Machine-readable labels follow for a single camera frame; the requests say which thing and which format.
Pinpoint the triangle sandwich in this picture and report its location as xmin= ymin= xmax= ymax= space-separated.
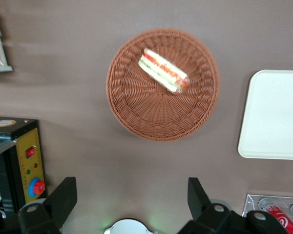
xmin=138 ymin=47 xmax=190 ymax=96

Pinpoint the red drink can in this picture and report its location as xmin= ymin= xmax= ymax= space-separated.
xmin=264 ymin=204 xmax=293 ymax=234

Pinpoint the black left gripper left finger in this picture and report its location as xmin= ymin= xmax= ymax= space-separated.
xmin=0 ymin=176 xmax=78 ymax=234

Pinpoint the black oven with yellow panel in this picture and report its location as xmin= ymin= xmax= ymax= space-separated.
xmin=0 ymin=116 xmax=48 ymax=213

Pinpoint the brown round wicker basket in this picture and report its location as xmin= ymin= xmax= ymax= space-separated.
xmin=105 ymin=27 xmax=221 ymax=142

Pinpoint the white round device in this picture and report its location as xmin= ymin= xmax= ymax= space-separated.
xmin=104 ymin=217 xmax=159 ymax=234

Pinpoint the cream plastic tray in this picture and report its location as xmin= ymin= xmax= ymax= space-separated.
xmin=237 ymin=69 xmax=293 ymax=161

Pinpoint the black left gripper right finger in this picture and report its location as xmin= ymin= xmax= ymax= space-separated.
xmin=178 ymin=177 xmax=290 ymax=234

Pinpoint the clear acrylic drink holder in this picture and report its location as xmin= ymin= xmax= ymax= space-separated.
xmin=241 ymin=194 xmax=293 ymax=234

